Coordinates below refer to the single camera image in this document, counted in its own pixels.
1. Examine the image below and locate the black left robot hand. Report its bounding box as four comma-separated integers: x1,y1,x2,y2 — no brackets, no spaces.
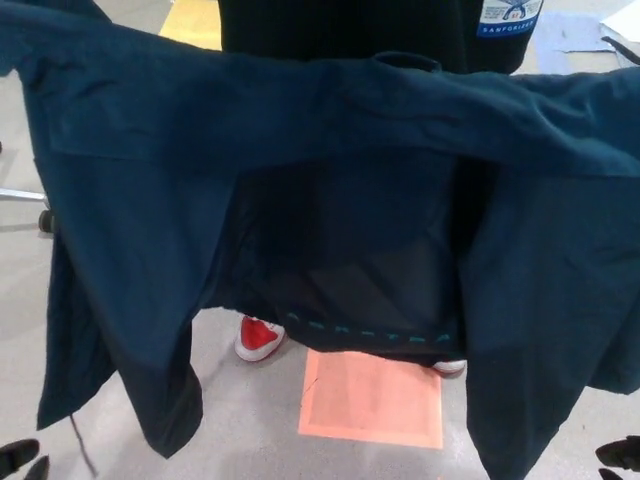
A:
0,438,51,480

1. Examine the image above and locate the dark teal coat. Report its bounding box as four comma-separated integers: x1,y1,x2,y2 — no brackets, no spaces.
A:
0,0,640,480

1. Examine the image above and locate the black shirt of person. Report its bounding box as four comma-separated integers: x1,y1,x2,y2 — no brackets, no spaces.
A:
222,0,542,76

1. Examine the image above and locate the office chair base with caster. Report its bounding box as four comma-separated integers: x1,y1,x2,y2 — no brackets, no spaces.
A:
0,187,57,235

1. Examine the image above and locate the red white sneaker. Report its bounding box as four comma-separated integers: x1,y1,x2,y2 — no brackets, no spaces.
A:
234,314,288,362
432,358,467,379

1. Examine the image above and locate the orange floor tape square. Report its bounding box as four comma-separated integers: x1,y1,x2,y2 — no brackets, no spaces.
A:
297,348,444,450

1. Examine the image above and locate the blue white shirt label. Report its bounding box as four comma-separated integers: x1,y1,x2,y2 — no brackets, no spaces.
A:
477,0,544,38

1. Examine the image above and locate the blue floor tape marking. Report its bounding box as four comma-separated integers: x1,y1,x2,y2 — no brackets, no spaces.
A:
537,0,640,76

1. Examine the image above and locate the white paper sheet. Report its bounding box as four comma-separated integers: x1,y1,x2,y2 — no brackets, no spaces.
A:
598,0,640,40

